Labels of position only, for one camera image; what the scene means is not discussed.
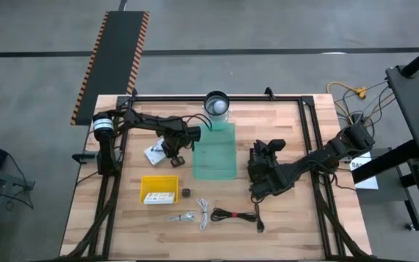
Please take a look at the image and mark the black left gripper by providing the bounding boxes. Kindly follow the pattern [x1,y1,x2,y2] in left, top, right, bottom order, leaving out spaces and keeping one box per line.
[157,126,191,169]

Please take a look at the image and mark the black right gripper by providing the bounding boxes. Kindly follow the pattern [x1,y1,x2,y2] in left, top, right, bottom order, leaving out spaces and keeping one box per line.
[252,140,287,183]

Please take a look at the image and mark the white printed box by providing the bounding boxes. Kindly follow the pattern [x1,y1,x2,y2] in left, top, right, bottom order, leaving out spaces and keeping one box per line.
[144,137,167,167]

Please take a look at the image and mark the yellow slotted plastic basket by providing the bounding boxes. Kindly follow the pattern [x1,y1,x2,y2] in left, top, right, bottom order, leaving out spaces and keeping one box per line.
[139,175,180,205]

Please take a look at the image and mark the white cable bundle black tie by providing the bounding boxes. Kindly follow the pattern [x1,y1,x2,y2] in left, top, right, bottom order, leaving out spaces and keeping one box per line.
[195,197,211,231]
[165,211,197,223]

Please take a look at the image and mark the black cable bundle red strap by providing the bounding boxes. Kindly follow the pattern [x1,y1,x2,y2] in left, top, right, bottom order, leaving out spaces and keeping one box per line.
[209,202,266,234]

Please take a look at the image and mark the teal translucent plastic bin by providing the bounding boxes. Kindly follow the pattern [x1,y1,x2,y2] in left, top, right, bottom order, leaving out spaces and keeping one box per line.
[192,122,239,181]

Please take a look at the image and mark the white cylindrical lamp black rim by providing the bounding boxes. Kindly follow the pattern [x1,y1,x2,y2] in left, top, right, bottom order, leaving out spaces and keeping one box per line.
[202,90,231,123]

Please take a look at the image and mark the black floor mat striped edges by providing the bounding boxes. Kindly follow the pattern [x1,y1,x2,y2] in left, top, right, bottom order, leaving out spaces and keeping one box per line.
[70,10,151,127]

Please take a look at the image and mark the white paper sheet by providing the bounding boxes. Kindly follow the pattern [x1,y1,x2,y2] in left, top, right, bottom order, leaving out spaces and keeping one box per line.
[348,151,380,191]

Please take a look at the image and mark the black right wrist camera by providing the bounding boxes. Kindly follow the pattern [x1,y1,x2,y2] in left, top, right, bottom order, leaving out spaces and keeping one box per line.
[267,139,287,152]

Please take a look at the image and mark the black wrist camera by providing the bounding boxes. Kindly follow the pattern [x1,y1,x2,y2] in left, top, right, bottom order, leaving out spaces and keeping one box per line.
[185,126,201,143]
[267,139,287,152]

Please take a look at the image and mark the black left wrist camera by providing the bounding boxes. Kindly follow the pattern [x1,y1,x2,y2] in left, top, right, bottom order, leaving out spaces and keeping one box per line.
[185,126,201,143]

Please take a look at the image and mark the black aluminium table frame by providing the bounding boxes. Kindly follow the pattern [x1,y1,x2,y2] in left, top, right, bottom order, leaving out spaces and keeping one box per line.
[62,87,370,262]

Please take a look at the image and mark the yellow extension cord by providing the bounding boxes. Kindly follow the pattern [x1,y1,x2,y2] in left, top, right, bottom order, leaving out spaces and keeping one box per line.
[326,81,368,101]

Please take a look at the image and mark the black floor cables tangle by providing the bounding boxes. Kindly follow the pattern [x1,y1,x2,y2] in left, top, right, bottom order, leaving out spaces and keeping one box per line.
[335,80,396,127]

